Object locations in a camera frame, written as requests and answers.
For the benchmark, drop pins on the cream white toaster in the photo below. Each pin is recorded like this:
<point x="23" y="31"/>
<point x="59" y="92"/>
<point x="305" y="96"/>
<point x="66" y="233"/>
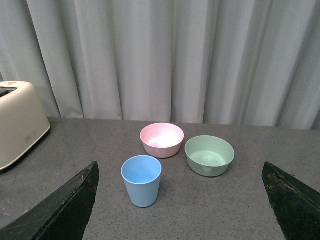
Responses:
<point x="23" y="120"/>

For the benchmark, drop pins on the grey curtain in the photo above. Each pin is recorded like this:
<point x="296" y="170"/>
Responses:
<point x="232" y="62"/>

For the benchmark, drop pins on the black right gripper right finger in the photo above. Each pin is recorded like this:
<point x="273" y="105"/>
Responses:
<point x="295" y="204"/>

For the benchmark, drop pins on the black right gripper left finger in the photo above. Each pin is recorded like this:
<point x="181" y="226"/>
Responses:
<point x="63" y="215"/>

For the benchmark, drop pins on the green plastic bowl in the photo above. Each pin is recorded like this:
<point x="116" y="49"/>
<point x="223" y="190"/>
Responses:
<point x="209" y="156"/>

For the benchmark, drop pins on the light blue plastic cup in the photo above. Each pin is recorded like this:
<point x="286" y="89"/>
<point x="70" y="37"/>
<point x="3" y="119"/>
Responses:
<point x="142" y="175"/>

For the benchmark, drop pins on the pink plastic bowl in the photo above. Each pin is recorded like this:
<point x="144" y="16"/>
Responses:
<point x="162" y="140"/>

